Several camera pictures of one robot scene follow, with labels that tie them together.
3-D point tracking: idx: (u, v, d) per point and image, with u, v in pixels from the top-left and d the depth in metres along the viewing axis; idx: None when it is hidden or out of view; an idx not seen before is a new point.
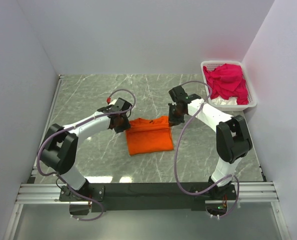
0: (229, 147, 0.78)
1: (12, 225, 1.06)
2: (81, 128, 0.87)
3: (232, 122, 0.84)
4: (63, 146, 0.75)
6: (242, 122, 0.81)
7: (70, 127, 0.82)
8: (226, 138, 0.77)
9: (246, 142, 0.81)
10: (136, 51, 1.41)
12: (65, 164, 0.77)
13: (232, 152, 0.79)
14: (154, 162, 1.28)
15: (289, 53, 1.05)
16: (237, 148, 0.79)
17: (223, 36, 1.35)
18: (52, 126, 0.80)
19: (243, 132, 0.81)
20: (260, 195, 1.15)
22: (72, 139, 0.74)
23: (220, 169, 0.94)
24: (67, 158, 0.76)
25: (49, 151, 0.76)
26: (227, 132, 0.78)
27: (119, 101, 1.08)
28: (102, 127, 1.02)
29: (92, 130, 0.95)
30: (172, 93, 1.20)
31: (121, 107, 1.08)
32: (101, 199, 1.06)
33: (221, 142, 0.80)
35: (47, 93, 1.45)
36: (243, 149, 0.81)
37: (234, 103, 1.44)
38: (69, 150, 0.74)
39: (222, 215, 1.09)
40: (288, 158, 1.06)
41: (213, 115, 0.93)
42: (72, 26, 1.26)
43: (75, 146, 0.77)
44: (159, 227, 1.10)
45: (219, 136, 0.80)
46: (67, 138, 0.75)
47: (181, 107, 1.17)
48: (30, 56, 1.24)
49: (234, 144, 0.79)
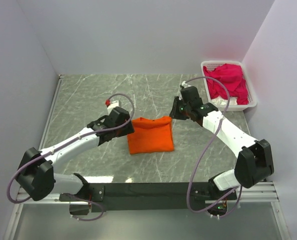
0: (251, 176, 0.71)
1: (12, 225, 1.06)
2: (61, 151, 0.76)
3: (255, 146, 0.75)
4: (37, 175, 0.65)
6: (267, 149, 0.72)
7: (46, 153, 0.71)
8: (249, 167, 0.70)
9: (267, 169, 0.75)
10: (136, 51, 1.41)
12: (40, 193, 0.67)
13: (253, 181, 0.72)
14: (154, 162, 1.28)
15: (289, 53, 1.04)
16: (258, 176, 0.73)
17: (223, 36, 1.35)
18: (29, 150, 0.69)
19: (266, 159, 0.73)
20: (260, 195, 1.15)
22: (46, 170, 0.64)
23: (227, 178, 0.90)
24: (43, 187, 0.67)
25: (25, 176, 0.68)
26: (251, 161, 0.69)
27: (113, 112, 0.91)
28: (89, 145, 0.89)
29: (76, 152, 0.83)
30: (185, 93, 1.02)
31: (115, 120, 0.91)
32: (101, 199, 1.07)
33: (241, 169, 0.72)
35: (47, 93, 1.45)
36: (264, 176, 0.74)
37: (233, 103, 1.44)
38: (42, 180, 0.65)
39: (222, 215, 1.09)
40: (288, 158, 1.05)
41: (234, 136, 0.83)
42: (72, 26, 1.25)
43: (51, 175, 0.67)
44: (159, 227, 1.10)
45: (241, 163, 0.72)
46: (42, 167, 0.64)
47: (194, 116, 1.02)
48: (30, 56, 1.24)
49: (256, 172, 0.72)
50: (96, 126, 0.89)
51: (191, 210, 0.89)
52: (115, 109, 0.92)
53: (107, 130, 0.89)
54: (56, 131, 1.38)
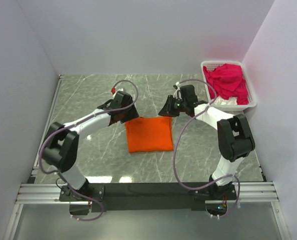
0: (230, 143, 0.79)
1: (12, 225, 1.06)
2: (82, 125, 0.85)
3: (234, 121, 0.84)
4: (64, 143, 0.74)
6: (243, 121, 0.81)
7: (70, 125, 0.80)
8: (227, 134, 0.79)
9: (248, 141, 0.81)
10: (136, 51, 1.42)
12: (66, 163, 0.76)
13: (233, 149, 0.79)
14: (154, 162, 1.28)
15: (289, 53, 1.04)
16: (238, 146, 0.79)
17: (223, 36, 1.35)
18: (52, 125, 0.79)
19: (244, 130, 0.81)
20: (260, 195, 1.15)
22: (74, 137, 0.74)
23: (221, 168, 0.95)
24: (69, 156, 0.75)
25: (51, 150, 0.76)
26: (227, 127, 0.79)
27: (118, 96, 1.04)
28: (101, 123, 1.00)
29: (92, 128, 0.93)
30: (183, 90, 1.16)
31: (120, 102, 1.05)
32: (101, 199, 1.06)
33: (222, 138, 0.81)
35: (47, 93, 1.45)
36: (244, 148, 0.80)
37: (234, 103, 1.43)
38: (70, 147, 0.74)
39: (222, 215, 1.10)
40: (288, 158, 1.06)
41: (216, 115, 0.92)
42: (72, 26, 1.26)
43: (76, 144, 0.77)
44: (159, 227, 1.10)
45: (220, 132, 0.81)
46: (69, 137, 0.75)
47: (188, 111, 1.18)
48: (30, 56, 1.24)
49: (234, 140, 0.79)
50: (106, 108, 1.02)
51: (187, 188, 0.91)
52: (118, 92, 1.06)
53: (115, 110, 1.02)
54: None
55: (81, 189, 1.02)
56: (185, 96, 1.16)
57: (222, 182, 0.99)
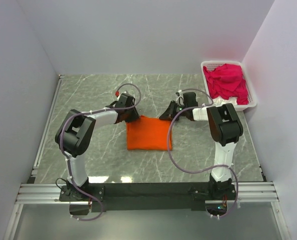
0: (218, 124, 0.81)
1: (12, 225, 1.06)
2: (95, 115, 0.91)
3: (223, 109, 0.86)
4: (82, 127, 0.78)
6: (230, 106, 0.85)
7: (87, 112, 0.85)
8: (214, 115, 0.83)
9: (236, 124, 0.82)
10: (136, 51, 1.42)
12: (83, 146, 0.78)
13: (221, 129, 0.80)
14: (154, 162, 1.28)
15: (289, 52, 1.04)
16: (227, 127, 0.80)
17: (223, 36, 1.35)
18: (71, 111, 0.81)
19: (231, 114, 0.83)
20: (260, 195, 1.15)
22: (91, 121, 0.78)
23: (217, 159, 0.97)
24: (86, 139, 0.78)
25: (68, 134, 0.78)
26: (214, 111, 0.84)
27: (123, 97, 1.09)
28: (109, 120, 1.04)
29: (103, 121, 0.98)
30: (185, 97, 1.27)
31: (125, 103, 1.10)
32: (101, 199, 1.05)
33: (211, 122, 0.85)
35: (47, 93, 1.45)
36: (234, 131, 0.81)
37: (234, 103, 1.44)
38: (88, 130, 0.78)
39: (222, 215, 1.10)
40: (288, 158, 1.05)
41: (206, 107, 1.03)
42: (72, 26, 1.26)
43: (92, 129, 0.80)
44: (159, 227, 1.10)
45: (209, 117, 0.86)
46: (86, 120, 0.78)
47: (188, 115, 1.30)
48: (30, 56, 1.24)
49: (223, 123, 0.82)
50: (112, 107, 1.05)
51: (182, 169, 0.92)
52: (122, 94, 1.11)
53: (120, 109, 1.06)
54: (56, 131, 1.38)
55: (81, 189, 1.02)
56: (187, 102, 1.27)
57: (219, 176, 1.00)
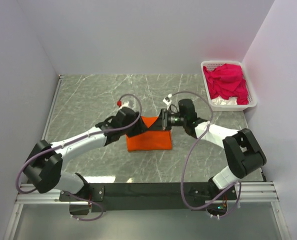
0: (241, 161, 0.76)
1: (12, 225, 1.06)
2: (71, 146, 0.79)
3: (240, 136, 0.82)
4: (46, 166, 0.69)
6: (249, 135, 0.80)
7: (56, 147, 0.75)
8: (236, 152, 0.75)
9: (258, 155, 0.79)
10: (136, 51, 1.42)
12: (46, 185, 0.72)
13: (244, 167, 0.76)
14: (154, 162, 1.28)
15: (289, 52, 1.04)
16: (250, 163, 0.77)
17: (223, 36, 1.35)
18: (39, 143, 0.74)
19: (252, 145, 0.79)
20: (260, 195, 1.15)
22: (56, 161, 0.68)
23: (225, 176, 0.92)
24: (50, 178, 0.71)
25: (34, 169, 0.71)
26: (235, 145, 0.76)
27: (120, 114, 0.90)
28: (97, 143, 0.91)
29: (84, 148, 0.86)
30: (183, 108, 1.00)
31: (121, 121, 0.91)
32: (101, 199, 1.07)
33: (230, 157, 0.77)
35: (47, 93, 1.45)
36: (256, 163, 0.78)
37: (234, 103, 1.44)
38: (51, 171, 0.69)
39: (222, 215, 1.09)
40: (288, 158, 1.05)
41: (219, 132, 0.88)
42: (72, 26, 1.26)
43: (59, 168, 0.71)
44: (159, 227, 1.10)
45: (227, 151, 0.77)
46: (51, 160, 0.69)
47: (188, 131, 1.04)
48: (30, 55, 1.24)
49: (245, 158, 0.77)
50: (105, 127, 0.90)
51: (184, 202, 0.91)
52: (121, 110, 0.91)
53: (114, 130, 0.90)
54: (56, 131, 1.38)
55: (79, 194, 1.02)
56: (185, 114, 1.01)
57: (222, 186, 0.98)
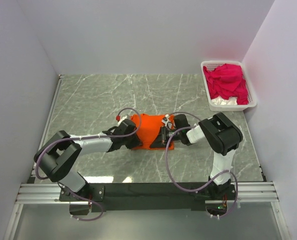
0: (215, 134, 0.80)
1: (12, 225, 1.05)
2: (85, 141, 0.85)
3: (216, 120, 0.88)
4: (64, 153, 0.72)
6: (221, 115, 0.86)
7: (75, 138, 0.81)
8: (208, 128, 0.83)
9: (232, 129, 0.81)
10: (136, 51, 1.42)
12: (60, 173, 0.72)
13: (218, 138, 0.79)
14: (154, 162, 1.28)
15: (289, 51, 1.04)
16: (224, 135, 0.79)
17: (223, 36, 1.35)
18: (59, 132, 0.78)
19: (225, 122, 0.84)
20: (260, 195, 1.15)
22: (76, 148, 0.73)
23: (216, 165, 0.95)
24: (66, 166, 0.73)
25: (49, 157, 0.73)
26: (207, 124, 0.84)
27: (122, 124, 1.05)
28: (102, 148, 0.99)
29: (93, 148, 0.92)
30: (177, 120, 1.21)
31: (124, 131, 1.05)
32: (101, 199, 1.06)
33: (208, 135, 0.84)
35: (47, 93, 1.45)
36: (232, 137, 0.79)
37: (234, 103, 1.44)
38: (69, 158, 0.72)
39: (222, 215, 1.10)
40: (288, 158, 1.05)
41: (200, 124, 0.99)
42: (72, 27, 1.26)
43: (75, 157, 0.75)
44: (159, 227, 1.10)
45: (204, 131, 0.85)
46: (70, 148, 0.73)
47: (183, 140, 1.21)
48: (30, 56, 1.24)
49: (219, 132, 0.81)
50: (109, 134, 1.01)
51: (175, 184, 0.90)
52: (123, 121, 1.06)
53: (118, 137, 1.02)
54: (56, 131, 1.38)
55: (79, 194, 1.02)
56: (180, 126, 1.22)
57: (220, 181, 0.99)
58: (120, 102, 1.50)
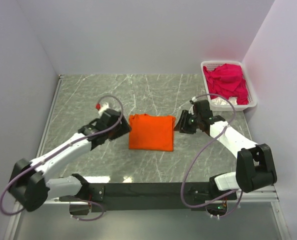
0: (250, 178, 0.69)
1: (12, 225, 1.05)
2: (53, 161, 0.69)
3: (256, 150, 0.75)
4: (28, 187, 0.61)
6: (268, 153, 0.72)
7: (36, 164, 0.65)
8: (247, 168, 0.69)
9: (270, 175, 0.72)
10: (136, 50, 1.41)
12: (32, 206, 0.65)
13: (253, 184, 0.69)
14: (154, 162, 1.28)
15: (289, 53, 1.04)
16: (259, 181, 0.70)
17: (223, 36, 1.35)
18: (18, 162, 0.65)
19: (267, 163, 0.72)
20: (260, 195, 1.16)
22: (38, 180, 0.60)
23: (228, 181, 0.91)
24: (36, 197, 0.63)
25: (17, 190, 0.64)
26: (249, 160, 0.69)
27: (104, 115, 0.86)
28: (82, 151, 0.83)
29: (67, 160, 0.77)
30: (197, 104, 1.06)
31: (107, 123, 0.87)
32: (101, 199, 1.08)
33: (240, 170, 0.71)
35: (47, 93, 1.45)
36: (266, 184, 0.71)
37: (234, 103, 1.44)
38: (34, 191, 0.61)
39: (222, 215, 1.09)
40: (288, 159, 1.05)
41: (236, 140, 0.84)
42: (71, 26, 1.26)
43: (43, 186, 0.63)
44: (159, 227, 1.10)
45: (239, 164, 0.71)
46: (33, 179, 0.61)
47: (203, 126, 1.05)
48: (30, 55, 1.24)
49: (255, 176, 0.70)
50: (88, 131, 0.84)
51: (186, 204, 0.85)
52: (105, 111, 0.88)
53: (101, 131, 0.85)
54: (56, 131, 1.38)
55: (79, 195, 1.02)
56: (200, 111, 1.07)
57: (222, 186, 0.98)
58: (120, 102, 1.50)
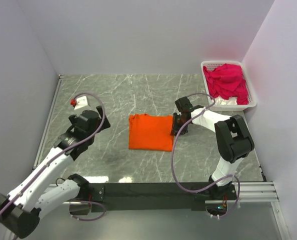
0: (229, 144, 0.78)
1: None
2: (31, 189, 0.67)
3: (232, 122, 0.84)
4: (12, 221, 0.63)
6: (240, 121, 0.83)
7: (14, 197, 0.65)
8: (224, 135, 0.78)
9: (247, 140, 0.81)
10: (136, 50, 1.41)
12: (25, 234, 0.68)
13: (232, 150, 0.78)
14: (154, 162, 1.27)
15: (289, 53, 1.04)
16: (237, 147, 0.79)
17: (223, 36, 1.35)
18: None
19: (242, 130, 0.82)
20: (260, 195, 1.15)
22: (19, 214, 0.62)
23: (221, 169, 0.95)
24: (24, 226, 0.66)
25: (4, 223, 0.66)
26: (225, 128, 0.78)
27: (81, 120, 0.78)
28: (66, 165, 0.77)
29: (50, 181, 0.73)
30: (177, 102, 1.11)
31: (85, 128, 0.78)
32: (101, 199, 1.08)
33: (220, 139, 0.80)
35: (47, 93, 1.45)
36: (244, 148, 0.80)
37: (233, 103, 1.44)
38: (19, 223, 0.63)
39: (222, 215, 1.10)
40: (287, 158, 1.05)
41: (213, 117, 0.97)
42: (72, 26, 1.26)
43: (27, 216, 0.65)
44: (159, 227, 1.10)
45: (218, 133, 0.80)
46: (14, 213, 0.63)
47: (185, 117, 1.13)
48: (30, 55, 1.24)
49: (233, 142, 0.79)
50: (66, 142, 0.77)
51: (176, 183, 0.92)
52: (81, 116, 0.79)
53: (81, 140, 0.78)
54: (56, 131, 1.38)
55: (79, 194, 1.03)
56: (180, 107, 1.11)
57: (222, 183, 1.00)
58: (120, 101, 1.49)
